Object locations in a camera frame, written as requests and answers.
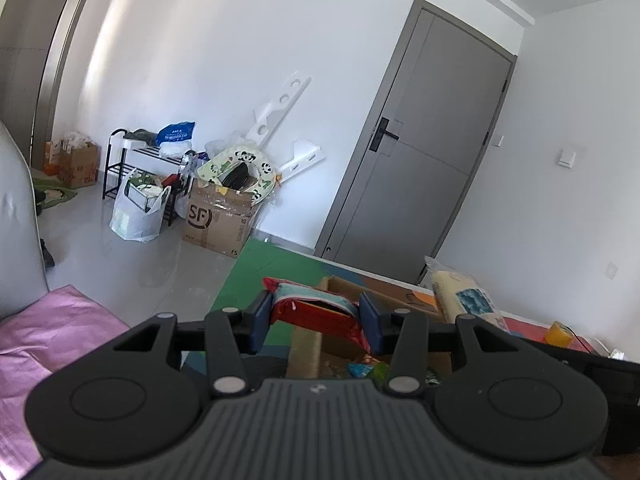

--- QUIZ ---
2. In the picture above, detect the black shoe rack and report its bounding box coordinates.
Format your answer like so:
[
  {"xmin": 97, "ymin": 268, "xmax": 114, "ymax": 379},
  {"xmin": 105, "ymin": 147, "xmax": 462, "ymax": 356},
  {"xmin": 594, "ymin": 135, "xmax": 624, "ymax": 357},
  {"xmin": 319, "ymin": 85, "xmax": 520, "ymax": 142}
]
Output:
[{"xmin": 101, "ymin": 129, "xmax": 193, "ymax": 227}]

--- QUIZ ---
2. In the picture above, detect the clear plastic bag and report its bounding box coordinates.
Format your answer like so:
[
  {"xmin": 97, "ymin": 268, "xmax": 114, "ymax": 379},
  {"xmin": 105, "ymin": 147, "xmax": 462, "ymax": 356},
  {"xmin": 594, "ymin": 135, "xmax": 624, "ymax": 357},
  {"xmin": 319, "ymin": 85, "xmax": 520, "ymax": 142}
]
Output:
[{"xmin": 204, "ymin": 131, "xmax": 244, "ymax": 161}]

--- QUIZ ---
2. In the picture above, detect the grey wardrobe door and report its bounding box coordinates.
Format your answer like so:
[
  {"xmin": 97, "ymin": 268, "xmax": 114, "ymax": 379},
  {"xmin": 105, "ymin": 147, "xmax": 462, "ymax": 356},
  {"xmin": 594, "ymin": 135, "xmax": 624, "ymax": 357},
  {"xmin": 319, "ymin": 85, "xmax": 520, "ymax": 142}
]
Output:
[{"xmin": 0, "ymin": 0, "xmax": 103, "ymax": 171}]

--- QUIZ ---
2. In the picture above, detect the grey sofa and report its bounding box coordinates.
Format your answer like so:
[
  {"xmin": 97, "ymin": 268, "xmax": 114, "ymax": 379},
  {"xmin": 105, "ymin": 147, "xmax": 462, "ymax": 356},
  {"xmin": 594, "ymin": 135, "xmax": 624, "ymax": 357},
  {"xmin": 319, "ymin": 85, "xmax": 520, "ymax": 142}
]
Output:
[{"xmin": 0, "ymin": 119, "xmax": 52, "ymax": 322}]

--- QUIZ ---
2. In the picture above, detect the panda print toilet seat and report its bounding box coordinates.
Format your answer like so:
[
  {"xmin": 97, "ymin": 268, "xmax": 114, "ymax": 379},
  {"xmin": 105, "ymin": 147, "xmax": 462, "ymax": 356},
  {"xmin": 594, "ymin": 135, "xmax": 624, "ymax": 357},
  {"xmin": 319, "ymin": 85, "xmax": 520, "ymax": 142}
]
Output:
[{"xmin": 196, "ymin": 141, "xmax": 277, "ymax": 207}]

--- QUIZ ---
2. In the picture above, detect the pink blanket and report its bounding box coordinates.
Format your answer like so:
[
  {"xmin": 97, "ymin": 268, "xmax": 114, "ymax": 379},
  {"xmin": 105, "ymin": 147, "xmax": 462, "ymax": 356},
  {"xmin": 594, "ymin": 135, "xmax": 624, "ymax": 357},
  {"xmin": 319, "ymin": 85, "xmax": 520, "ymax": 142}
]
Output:
[{"xmin": 0, "ymin": 284, "xmax": 132, "ymax": 473}]

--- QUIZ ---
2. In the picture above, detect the green floor rug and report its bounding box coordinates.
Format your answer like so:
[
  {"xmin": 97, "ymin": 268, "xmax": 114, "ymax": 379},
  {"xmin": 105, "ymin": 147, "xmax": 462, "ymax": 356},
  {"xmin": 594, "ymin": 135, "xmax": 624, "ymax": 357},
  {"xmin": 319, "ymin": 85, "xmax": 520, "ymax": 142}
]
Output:
[{"xmin": 31, "ymin": 176, "xmax": 79, "ymax": 209}]

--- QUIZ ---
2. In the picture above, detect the small brown cardboard box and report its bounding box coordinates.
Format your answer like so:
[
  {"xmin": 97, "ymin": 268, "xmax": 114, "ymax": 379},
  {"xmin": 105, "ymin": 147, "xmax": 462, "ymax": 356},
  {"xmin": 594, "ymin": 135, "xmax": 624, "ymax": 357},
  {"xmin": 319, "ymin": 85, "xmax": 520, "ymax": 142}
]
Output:
[{"xmin": 44, "ymin": 132, "xmax": 100, "ymax": 190}]

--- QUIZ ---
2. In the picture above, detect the red snack packet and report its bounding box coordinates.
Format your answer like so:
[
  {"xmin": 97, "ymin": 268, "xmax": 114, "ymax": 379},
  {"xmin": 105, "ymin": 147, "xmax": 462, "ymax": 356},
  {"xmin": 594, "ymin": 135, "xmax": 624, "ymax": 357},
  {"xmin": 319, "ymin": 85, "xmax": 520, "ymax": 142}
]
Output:
[{"xmin": 262, "ymin": 276, "xmax": 373, "ymax": 355}]

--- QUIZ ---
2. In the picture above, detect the large white cracker packet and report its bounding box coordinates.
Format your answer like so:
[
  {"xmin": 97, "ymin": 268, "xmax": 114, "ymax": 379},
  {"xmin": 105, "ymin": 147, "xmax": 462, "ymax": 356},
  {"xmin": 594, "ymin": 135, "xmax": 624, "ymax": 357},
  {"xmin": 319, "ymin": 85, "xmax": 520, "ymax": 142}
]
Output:
[{"xmin": 424, "ymin": 256, "xmax": 512, "ymax": 335}]

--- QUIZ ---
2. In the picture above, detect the colourful cat print table mat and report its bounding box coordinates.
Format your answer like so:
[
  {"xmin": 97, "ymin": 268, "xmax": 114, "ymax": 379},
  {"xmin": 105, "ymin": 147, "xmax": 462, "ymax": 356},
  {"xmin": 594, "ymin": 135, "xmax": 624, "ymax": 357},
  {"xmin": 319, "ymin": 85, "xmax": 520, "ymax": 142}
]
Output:
[{"xmin": 179, "ymin": 236, "xmax": 598, "ymax": 381}]

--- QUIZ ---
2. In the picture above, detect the yellow tape roll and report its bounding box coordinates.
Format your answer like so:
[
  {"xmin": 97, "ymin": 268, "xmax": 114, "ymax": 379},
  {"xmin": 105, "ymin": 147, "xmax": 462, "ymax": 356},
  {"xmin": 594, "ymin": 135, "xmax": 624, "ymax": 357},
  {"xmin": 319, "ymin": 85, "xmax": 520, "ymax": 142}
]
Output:
[{"xmin": 545, "ymin": 320, "xmax": 573, "ymax": 347}]

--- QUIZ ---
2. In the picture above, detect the large printed cardboard box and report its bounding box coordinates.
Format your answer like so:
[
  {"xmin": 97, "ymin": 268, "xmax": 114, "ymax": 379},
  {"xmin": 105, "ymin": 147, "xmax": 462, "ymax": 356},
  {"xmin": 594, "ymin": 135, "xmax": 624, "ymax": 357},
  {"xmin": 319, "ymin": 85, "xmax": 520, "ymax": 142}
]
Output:
[{"xmin": 181, "ymin": 179, "xmax": 262, "ymax": 259}]

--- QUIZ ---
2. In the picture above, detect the black door handle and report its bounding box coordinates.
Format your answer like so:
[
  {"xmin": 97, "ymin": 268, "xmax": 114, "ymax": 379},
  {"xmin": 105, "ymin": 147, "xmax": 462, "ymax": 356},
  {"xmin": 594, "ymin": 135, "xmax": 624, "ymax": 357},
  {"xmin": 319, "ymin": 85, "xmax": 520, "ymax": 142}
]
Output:
[{"xmin": 367, "ymin": 116, "xmax": 401, "ymax": 154}]

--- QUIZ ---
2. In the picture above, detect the white board with round holes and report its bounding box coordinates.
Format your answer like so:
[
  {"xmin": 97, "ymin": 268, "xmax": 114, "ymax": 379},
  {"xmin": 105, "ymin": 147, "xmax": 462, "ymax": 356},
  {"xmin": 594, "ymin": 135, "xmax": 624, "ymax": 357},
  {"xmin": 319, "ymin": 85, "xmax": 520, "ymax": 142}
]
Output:
[{"xmin": 244, "ymin": 76, "xmax": 312, "ymax": 150}]

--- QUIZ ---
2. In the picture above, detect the blue plastic bag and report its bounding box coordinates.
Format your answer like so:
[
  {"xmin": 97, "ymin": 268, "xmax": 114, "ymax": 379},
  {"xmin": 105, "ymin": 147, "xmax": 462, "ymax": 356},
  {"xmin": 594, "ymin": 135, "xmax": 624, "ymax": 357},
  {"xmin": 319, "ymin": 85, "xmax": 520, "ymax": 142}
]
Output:
[{"xmin": 156, "ymin": 121, "xmax": 197, "ymax": 146}]

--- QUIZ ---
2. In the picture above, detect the short white board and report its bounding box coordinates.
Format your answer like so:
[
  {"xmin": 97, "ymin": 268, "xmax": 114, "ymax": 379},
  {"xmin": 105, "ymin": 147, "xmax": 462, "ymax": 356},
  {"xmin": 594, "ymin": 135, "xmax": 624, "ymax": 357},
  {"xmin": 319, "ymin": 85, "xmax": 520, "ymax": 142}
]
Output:
[{"xmin": 276, "ymin": 140, "xmax": 327, "ymax": 182}]

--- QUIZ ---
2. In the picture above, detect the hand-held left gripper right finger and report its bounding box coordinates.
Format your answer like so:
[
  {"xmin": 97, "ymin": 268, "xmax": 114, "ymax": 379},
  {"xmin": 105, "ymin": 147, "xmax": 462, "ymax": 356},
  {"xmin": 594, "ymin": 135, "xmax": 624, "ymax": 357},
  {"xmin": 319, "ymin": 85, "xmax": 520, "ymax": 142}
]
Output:
[{"xmin": 358, "ymin": 290, "xmax": 525, "ymax": 396}]

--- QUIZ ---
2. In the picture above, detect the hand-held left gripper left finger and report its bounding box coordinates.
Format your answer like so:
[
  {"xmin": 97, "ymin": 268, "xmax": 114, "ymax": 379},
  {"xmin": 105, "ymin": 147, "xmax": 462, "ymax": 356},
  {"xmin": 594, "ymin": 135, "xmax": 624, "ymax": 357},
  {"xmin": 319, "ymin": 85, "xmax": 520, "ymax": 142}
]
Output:
[{"xmin": 112, "ymin": 290, "xmax": 276, "ymax": 400}]

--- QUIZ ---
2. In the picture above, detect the white plastic shopping bag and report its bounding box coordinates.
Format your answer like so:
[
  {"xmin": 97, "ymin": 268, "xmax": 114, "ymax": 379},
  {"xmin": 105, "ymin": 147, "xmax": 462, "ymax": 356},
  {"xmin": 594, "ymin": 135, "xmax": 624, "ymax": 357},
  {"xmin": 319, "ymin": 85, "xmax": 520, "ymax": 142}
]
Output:
[{"xmin": 109, "ymin": 166, "xmax": 172, "ymax": 244}]

